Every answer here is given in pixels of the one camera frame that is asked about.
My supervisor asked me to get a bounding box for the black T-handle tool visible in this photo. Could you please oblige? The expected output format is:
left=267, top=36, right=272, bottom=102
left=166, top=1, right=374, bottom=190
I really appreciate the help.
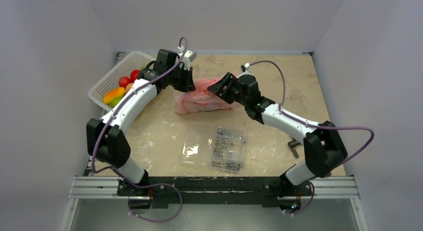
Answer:
left=287, top=139, right=302, bottom=159

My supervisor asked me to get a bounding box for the aluminium frame rail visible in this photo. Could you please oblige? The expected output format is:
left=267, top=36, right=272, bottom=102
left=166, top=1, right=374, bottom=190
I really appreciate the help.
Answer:
left=68, top=176, right=360, bottom=201

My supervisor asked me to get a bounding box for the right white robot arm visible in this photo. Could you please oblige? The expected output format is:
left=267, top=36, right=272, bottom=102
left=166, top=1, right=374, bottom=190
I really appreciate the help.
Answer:
left=208, top=73, right=348, bottom=195

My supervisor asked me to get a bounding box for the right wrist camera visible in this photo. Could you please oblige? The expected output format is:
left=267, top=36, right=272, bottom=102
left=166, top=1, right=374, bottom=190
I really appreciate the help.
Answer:
left=237, top=63, right=252, bottom=78

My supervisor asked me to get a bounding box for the green lime fruit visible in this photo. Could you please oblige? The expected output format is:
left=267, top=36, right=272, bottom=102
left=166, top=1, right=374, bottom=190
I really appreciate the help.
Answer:
left=108, top=97, right=123, bottom=108

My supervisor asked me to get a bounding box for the small red apple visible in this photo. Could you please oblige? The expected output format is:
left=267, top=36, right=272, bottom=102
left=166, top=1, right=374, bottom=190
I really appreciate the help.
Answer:
left=118, top=76, right=132, bottom=88

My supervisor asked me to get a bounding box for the large red apple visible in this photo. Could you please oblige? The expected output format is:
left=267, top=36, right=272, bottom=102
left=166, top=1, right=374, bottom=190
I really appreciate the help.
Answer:
left=130, top=69, right=140, bottom=83

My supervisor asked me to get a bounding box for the clear plastic screw box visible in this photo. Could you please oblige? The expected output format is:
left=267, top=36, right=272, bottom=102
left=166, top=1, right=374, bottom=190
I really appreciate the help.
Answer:
left=179, top=124, right=246, bottom=174

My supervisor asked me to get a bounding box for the pink plastic bag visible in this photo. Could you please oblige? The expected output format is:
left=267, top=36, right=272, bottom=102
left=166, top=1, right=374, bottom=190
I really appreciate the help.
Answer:
left=174, top=76, right=237, bottom=115

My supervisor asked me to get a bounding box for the peach fruit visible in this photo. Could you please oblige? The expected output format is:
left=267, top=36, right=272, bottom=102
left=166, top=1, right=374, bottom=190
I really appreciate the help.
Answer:
left=125, top=83, right=134, bottom=94

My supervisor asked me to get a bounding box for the purple cable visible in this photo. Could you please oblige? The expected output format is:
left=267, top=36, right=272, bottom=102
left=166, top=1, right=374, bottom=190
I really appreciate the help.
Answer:
left=91, top=36, right=189, bottom=224
left=242, top=60, right=376, bottom=217

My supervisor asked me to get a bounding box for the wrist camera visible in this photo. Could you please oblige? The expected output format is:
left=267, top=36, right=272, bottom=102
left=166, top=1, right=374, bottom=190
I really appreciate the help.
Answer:
left=178, top=45, right=197, bottom=70
left=237, top=63, right=252, bottom=78

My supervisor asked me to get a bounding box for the orange yellow mango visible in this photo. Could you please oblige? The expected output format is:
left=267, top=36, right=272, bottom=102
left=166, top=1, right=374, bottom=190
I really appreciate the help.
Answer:
left=103, top=87, right=126, bottom=104

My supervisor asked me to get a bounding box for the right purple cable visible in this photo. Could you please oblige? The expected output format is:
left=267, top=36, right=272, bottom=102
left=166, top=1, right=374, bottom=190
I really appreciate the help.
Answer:
left=242, top=60, right=376, bottom=217

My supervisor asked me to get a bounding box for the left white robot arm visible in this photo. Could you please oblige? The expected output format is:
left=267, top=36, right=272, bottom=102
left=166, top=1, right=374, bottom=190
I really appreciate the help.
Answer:
left=86, top=45, right=197, bottom=196

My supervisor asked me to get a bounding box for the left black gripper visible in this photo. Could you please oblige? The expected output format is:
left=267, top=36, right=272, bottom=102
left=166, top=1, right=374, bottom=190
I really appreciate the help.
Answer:
left=167, top=64, right=196, bottom=93

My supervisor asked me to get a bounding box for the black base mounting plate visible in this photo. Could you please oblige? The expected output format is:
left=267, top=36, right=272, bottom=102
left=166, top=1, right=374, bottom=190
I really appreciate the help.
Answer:
left=117, top=177, right=313, bottom=211

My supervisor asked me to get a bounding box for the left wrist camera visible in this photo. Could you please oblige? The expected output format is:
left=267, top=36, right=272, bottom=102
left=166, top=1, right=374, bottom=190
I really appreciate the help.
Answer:
left=178, top=45, right=197, bottom=70

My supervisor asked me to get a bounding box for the white plastic basket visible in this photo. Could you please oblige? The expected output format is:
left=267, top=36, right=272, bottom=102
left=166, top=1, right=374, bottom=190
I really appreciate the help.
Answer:
left=88, top=51, right=155, bottom=111

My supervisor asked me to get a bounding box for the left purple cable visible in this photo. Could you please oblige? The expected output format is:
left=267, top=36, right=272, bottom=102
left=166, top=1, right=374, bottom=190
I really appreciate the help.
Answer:
left=91, top=36, right=189, bottom=224

